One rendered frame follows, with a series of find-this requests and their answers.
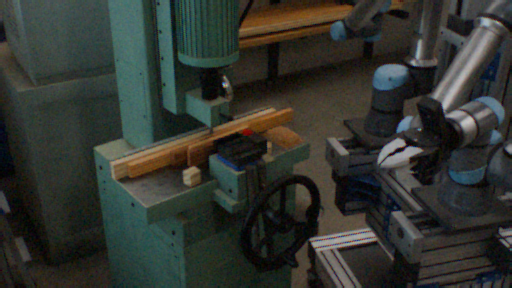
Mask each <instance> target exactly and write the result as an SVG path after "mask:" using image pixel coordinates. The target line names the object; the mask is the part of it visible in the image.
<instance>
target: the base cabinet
mask: <svg viewBox="0 0 512 288"><path fill-rule="evenodd" d="M97 177H98V188H99V193H100V200H101V205H102V216H103V222H104V228H105V239H106V245H107V251H108V257H109V268H110V274H111V280H112V288H292V273H293V268H292V267H290V266H289V265H288V264H287V263H286V266H285V268H282V269H276V270H273V271H269V272H265V273H259V272H258V271H257V270H256V269H255V267H254V265H252V264H251V263H250V262H249V261H247V260H246V257H245V256H244V255H243V253H242V248H241V243H240V234H241V229H242V222H239V223H238V224H236V225H235V226H231V227H229V228H227V229H226V230H223V231H220V232H219V233H217V234H214V235H212V236H210V237H208V238H205V239H204V240H202V241H200V242H196V243H195V244H193V245H192V246H188V247H186V248H183V247H182V246H180V244H178V243H177V242H176V241H175V240H174V239H173V238H172V237H171V236H170V235H169V234H167V233H166V232H165V230H163V229H162V228H161V227H159V226H158V225H157V223H153V224H151V225H149V226H147V225H146V224H145V223H144V222H143V221H142V220H141V219H140V218H139V217H138V216H137V215H135V214H134V213H133V211H131V210H130V208H129V207H127V206H126V204H123V203H122V201H121V200H119V199H118V197H117V196H115V195H114V193H112V189H111V183H110V180H108V179H107V178H106V177H104V176H103V175H102V173H100V172H99V171H98V169H97ZM295 210H296V197H295V198H293V199H289V200H288V201H286V210H285V211H287V212H288V213H289V214H290V215H292V216H293V217H294V219H295ZM258 222H259V231H260V232H259V233H260V241H261V240H262V238H264V237H265V234H264V226H263V219H262V215H261V214H258ZM293 242H294V226H293V229H292V230H290V231H289V232H288V233H286V234H280V233H279V232H278V231H277V233H276V234H274V235H273V245H274V254H275V255H277V254H280V253H281V252H282V251H284V250H286V249H287V248H288V247H289V246H291V245H292V244H293Z"/></svg>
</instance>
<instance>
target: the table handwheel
mask: <svg viewBox="0 0 512 288"><path fill-rule="evenodd" d="M291 184H301V185H304V187H305V188H307V189H308V192H309V193H310V195H311V210H310V214H309V216H308V221H307V223H306V222H300V221H296V220H295V219H294V217H293V216H292V215H290V214H289V213H288V212H287V211H285V210H286V188H287V186H288V185H291ZM279 190H281V199H280V209H278V210H276V209H275V208H273V207H271V206H270V205H269V207H268V208H266V209H265V210H262V207H263V205H264V204H265V203H266V201H267V200H268V199H269V198H270V197H271V196H272V195H273V194H275V193H276V192H277V191H279ZM258 213H260V214H261V215H263V216H265V218H268V219H269V224H270V226H272V228H271V230H269V232H268V233H267V234H265V237H264V238H262V240H261V241H260V242H258V244H257V245H256V246H255V247H254V249H252V247H251V242H250V237H251V231H252V227H253V225H254V221H255V218H256V217H257V215H258ZM319 215H320V192H319V189H318V187H317V186H316V184H315V182H314V181H313V180H312V179H311V178H309V177H308V176H304V175H301V174H290V175H287V176H282V177H281V178H279V179H277V180H274V181H273V182H272V183H271V184H269V185H268V186H267V187H266V188H265V189H263V190H262V191H261V193H260V194H259V195H258V196H257V197H256V199H254V202H253V203H252V204H251V205H250V208H249V210H248V211H247V213H246V216H245V218H244V220H243V222H242V229H241V234H240V243H241V248H242V253H243V255H244V256H245V257H246V260H247V261H249V262H250V263H251V264H252V265H255V266H258V267H262V268H268V267H273V266H275V265H280V264H281V263H283V262H285V261H284V260H283V259H282V258H281V255H282V254H287V255H289V256H290V257H293V255H294V254H296V253H297V252H298V251H299V250H300V249H301V247H302V246H304V243H305V242H307V240H308V238H309V237H310V235H311V234H312V231H313V230H314V228H315V226H316V223H317V220H318V218H319ZM293 226H300V227H304V229H303V230H302V231H301V233H300V235H299V236H298V238H297V239H296V240H295V241H294V242H293V244H292V245H291V246H289V247H288V248H287V249H286V250H284V251H282V252H281V253H280V254H277V255H275V256H273V257H259V256H258V255H257V253H258V251H259V250H261V249H262V247H263V246H264V245H265V243H266V242H268V241H269V239H270V238H272V237H273V235H274V234H276V233H277V231H278V232H279V233H280V234H286V233H288V232H289V231H290V230H292V229H293Z"/></svg>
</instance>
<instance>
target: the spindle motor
mask: <svg viewBox="0 0 512 288"><path fill-rule="evenodd" d="M175 3H176V32H177V46H178V58H179V60H180V61H181V62H182V63H184V64H186V65H192V66H196V67H206V68H208V67H219V66H224V65H230V64H232V63H234V62H235V61H238V58H239V0H175Z"/></svg>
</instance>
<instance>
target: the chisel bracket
mask: <svg viewBox="0 0 512 288"><path fill-rule="evenodd" d="M185 108H186V112H187V113H188V114H189V115H192V116H193V117H195V118H196V119H198V120H200V121H201V122H202V123H205V124H206V125H208V126H210V127H212V126H217V125H219V124H222V123H227V122H228V121H227V119H225V118H223V117H221V116H219V113H223V114H224V115H229V101H228V100H226V99H224V98H223V97H221V96H219V97H218V98H217V99H215V100H204V99H203V98H202V97H201V88H196V89H193V90H191V91H188V92H185Z"/></svg>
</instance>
